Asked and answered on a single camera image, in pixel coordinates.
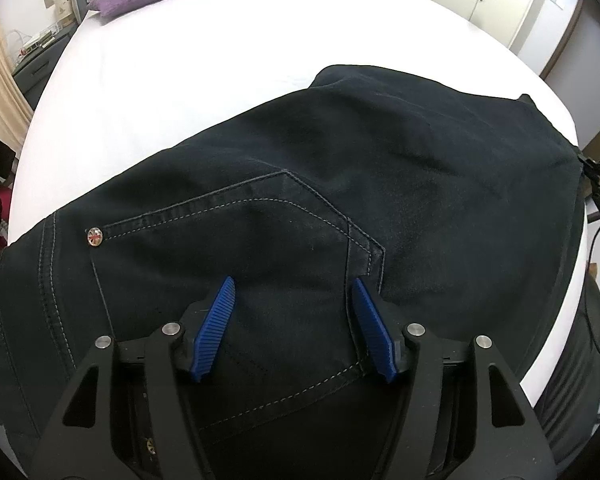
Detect beige curtain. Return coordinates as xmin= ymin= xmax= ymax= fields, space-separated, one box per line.
xmin=0 ymin=10 xmax=34 ymax=155

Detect white wire frame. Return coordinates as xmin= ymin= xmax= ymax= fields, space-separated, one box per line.
xmin=10 ymin=29 xmax=37 ymax=59

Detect bed with white sheet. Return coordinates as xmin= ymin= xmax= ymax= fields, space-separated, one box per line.
xmin=0 ymin=0 xmax=598 ymax=480

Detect beige paper bag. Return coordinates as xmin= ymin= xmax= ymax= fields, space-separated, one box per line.
xmin=44 ymin=0 xmax=77 ymax=29

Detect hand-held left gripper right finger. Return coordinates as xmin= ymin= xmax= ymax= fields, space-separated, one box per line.
xmin=352 ymin=278 xmax=558 ymax=480

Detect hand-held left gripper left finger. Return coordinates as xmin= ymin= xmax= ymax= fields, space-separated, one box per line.
xmin=27 ymin=276 xmax=237 ymax=480

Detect grey nightstand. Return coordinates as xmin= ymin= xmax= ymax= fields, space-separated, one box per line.
xmin=11 ymin=25 xmax=74 ymax=111

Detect black denim pants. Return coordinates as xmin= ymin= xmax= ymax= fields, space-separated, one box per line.
xmin=0 ymin=64 xmax=587 ymax=480

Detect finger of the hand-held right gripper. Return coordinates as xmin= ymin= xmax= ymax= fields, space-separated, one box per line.
xmin=577 ymin=152 xmax=600 ymax=222

